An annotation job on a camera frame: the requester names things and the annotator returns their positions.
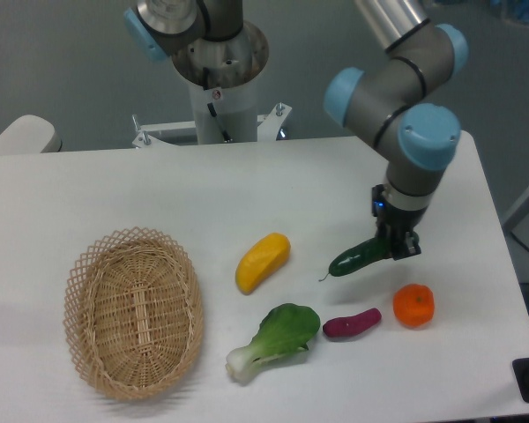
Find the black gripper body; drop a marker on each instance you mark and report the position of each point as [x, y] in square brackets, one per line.
[399, 221]

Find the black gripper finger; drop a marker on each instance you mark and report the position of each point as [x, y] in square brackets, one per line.
[405, 246]
[383, 239]

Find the dark green cucumber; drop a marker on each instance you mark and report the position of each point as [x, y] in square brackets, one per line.
[354, 259]

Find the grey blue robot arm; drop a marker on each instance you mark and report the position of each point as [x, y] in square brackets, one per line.
[387, 109]

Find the orange tangerine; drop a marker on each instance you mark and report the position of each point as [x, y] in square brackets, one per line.
[413, 305]

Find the purple sweet potato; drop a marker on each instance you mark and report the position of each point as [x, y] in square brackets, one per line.
[353, 325]

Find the yellow mango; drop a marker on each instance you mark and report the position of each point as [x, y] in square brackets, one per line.
[263, 259]

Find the green bok choy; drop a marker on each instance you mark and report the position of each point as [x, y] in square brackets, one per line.
[285, 331]

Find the woven wicker basket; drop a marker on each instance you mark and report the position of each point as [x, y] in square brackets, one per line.
[133, 314]

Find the white chair armrest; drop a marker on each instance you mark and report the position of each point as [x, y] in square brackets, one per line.
[29, 134]

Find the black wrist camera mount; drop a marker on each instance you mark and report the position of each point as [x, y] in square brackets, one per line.
[378, 202]

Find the white pedestal base frame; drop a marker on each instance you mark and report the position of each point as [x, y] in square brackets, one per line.
[270, 127]

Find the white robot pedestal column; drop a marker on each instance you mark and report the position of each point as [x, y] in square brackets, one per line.
[222, 81]

